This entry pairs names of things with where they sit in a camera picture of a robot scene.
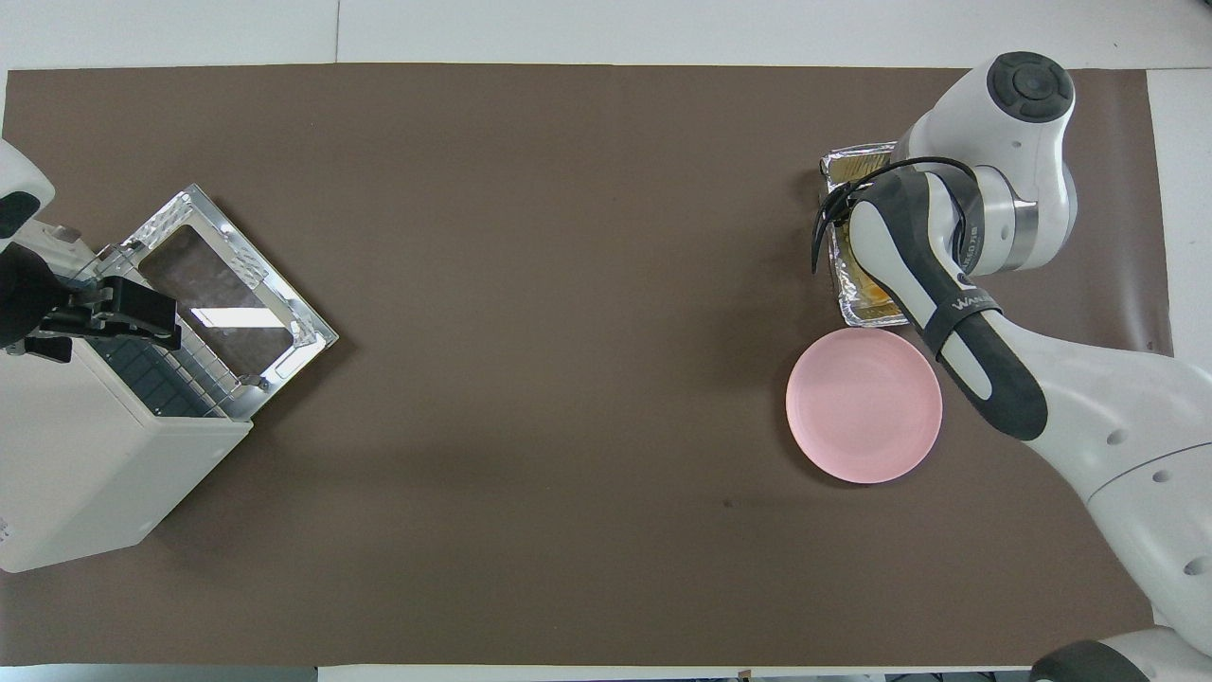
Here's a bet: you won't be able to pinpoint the white toaster oven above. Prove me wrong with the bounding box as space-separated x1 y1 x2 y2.
0 223 255 574

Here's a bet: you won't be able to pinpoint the aluminium foil tray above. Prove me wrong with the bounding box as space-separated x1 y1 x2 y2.
819 142 912 330

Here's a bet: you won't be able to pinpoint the pink round plate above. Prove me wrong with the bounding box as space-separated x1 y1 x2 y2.
785 327 944 485

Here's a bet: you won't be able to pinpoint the black velcro arm strap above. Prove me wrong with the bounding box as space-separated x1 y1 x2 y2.
922 275 1003 358

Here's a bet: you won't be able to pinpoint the glass oven door metal frame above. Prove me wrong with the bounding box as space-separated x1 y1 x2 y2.
121 183 340 421

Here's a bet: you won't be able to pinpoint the brown table mat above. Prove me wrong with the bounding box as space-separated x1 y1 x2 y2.
0 63 1175 667

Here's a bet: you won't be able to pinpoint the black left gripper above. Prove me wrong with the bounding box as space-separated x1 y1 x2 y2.
24 277 183 364

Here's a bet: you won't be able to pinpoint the sliced golden bread loaf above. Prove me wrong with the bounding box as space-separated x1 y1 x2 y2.
846 256 896 306

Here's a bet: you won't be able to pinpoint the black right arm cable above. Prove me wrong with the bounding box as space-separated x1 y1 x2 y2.
811 156 981 276

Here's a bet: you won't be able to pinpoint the wire oven rack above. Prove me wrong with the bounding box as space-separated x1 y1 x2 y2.
90 317 242 420

